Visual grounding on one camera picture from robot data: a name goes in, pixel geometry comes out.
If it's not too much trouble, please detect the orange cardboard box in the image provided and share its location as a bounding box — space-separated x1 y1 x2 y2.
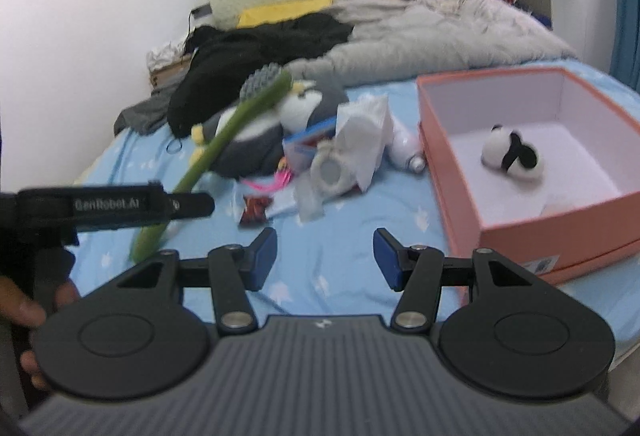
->
416 67 640 287

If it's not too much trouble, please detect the grey penguin plush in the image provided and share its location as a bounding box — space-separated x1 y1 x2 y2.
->
191 78 350 179

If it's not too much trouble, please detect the bed with blue star sheet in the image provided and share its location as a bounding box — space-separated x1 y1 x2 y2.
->
74 58 640 369

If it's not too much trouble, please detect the white crumpled cloth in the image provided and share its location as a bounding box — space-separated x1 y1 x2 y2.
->
145 38 189 72

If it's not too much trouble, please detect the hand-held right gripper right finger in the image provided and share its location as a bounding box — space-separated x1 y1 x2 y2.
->
373 228 538 333

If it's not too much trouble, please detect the red brown snack wrapper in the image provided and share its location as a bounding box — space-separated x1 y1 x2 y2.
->
238 195 274 228

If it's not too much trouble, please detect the blue toothpaste box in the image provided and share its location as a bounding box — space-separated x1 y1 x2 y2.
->
281 118 337 175

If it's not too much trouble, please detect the person's left hand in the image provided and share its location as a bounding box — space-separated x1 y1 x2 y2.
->
0 277 80 392

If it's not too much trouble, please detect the green plush toothbrush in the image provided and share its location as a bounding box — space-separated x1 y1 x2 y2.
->
129 64 294 263

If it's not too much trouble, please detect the white bottle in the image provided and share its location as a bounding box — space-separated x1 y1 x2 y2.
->
389 116 427 175

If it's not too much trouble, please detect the black charger with cable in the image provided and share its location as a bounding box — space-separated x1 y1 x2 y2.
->
188 4 214 47

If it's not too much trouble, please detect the yellow pillow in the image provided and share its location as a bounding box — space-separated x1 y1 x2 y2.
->
236 0 335 29

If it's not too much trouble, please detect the dark grey garment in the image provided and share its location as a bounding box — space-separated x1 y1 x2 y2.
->
113 88 189 137

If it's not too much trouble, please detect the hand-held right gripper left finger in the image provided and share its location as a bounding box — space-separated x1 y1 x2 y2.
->
116 227 279 333

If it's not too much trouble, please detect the brown cardboard box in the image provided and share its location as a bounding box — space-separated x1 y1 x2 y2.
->
148 53 194 89

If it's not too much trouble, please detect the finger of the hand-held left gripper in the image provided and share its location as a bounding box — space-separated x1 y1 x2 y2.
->
167 192 216 220

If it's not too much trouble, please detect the white face mask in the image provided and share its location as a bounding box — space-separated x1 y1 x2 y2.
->
335 96 392 193

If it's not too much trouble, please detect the black garment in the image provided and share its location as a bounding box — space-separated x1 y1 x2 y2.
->
166 12 355 137

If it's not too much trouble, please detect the blue curtain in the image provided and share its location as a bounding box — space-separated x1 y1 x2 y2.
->
609 0 640 92

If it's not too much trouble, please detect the grey duvet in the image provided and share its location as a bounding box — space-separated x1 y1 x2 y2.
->
284 0 577 89

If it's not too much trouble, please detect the small panda plush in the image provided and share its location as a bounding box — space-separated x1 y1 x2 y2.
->
481 124 544 177

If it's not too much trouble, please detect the grey round soft toy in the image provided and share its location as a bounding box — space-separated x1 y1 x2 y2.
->
309 141 351 199

